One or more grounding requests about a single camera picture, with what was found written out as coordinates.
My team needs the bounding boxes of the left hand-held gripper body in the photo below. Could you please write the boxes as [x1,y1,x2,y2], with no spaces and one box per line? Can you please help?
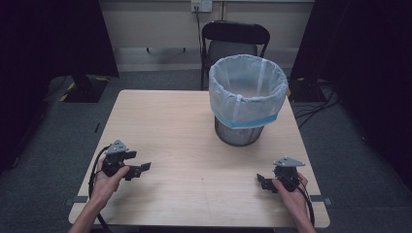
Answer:
[102,139,131,178]

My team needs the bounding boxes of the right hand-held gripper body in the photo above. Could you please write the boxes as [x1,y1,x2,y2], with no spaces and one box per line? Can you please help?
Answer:
[272,156,306,192]

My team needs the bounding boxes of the metal mesh trash bin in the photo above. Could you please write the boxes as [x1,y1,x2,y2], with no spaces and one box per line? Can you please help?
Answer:
[214,114,265,148]

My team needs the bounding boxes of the translucent plastic bin bag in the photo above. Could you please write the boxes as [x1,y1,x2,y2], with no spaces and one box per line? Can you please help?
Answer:
[208,53,290,130]

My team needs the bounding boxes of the person's right hand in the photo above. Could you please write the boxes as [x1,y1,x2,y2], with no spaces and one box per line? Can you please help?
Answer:
[271,172,311,225]

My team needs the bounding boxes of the person's left hand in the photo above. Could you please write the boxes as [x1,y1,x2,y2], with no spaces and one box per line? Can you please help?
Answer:
[90,156,131,212]

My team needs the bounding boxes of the grey tape strip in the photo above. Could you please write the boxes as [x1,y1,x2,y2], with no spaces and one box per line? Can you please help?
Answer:
[309,194,333,206]
[63,195,89,208]

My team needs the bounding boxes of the black stand base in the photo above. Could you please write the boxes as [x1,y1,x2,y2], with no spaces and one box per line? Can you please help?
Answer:
[287,77,323,104]
[58,74,110,104]

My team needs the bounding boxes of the dark curtain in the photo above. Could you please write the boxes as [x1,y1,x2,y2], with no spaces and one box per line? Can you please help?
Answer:
[0,0,120,178]
[290,0,412,192]

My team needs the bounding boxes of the black folding chair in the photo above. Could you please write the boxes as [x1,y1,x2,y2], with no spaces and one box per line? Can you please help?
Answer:
[199,19,271,91]

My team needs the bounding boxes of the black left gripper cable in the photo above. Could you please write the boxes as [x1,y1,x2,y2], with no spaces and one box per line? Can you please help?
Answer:
[87,145,114,233]

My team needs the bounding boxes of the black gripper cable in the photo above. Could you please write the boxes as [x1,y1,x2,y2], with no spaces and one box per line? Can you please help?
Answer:
[285,174,317,228]
[87,145,114,233]

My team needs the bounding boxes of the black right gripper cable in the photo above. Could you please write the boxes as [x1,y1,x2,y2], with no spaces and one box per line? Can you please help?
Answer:
[285,174,317,228]

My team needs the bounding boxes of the black floor cables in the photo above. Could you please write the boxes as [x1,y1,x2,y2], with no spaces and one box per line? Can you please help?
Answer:
[292,81,340,130]

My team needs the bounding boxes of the black wall socket cable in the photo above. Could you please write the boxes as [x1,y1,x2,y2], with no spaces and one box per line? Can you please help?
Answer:
[193,5,204,56]

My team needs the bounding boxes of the white wall socket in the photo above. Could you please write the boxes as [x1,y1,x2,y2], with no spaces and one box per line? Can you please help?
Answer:
[189,0,214,14]

